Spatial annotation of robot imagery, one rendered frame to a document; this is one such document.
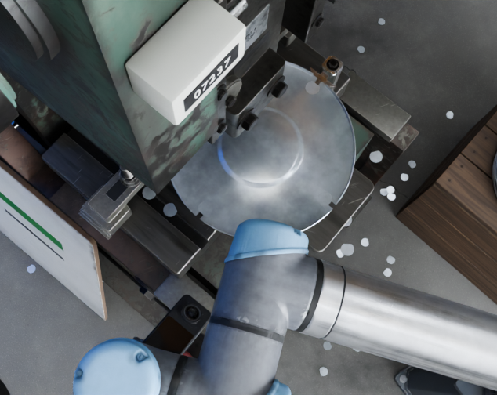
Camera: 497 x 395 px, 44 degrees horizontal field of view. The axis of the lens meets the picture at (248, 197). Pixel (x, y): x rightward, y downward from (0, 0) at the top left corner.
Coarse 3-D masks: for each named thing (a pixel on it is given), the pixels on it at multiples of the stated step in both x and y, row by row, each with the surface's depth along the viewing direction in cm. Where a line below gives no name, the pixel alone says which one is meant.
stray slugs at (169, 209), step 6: (378, 150) 110; (372, 156) 110; (378, 156) 110; (144, 192) 100; (150, 192) 100; (150, 198) 100; (168, 204) 100; (168, 210) 99; (174, 210) 99; (348, 222) 106; (342, 246) 105; (348, 246) 105; (342, 252) 105; (348, 252) 105
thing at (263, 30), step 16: (256, 0) 63; (272, 0) 67; (240, 16) 62; (256, 16) 66; (272, 16) 70; (256, 32) 69; (272, 32) 75; (256, 48) 74; (272, 48) 79; (240, 64) 73; (256, 64) 77; (272, 64) 77; (240, 80) 73; (256, 80) 77; (272, 80) 77; (240, 96) 76; (256, 96) 77; (272, 96) 84; (240, 112) 75; (256, 112) 82; (240, 128) 80
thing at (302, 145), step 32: (288, 64) 98; (288, 96) 96; (320, 96) 97; (256, 128) 95; (288, 128) 95; (320, 128) 95; (352, 128) 95; (192, 160) 94; (224, 160) 93; (256, 160) 93; (288, 160) 94; (320, 160) 94; (352, 160) 94; (192, 192) 93; (224, 192) 93; (256, 192) 93; (288, 192) 93; (320, 192) 93; (224, 224) 92; (288, 224) 92
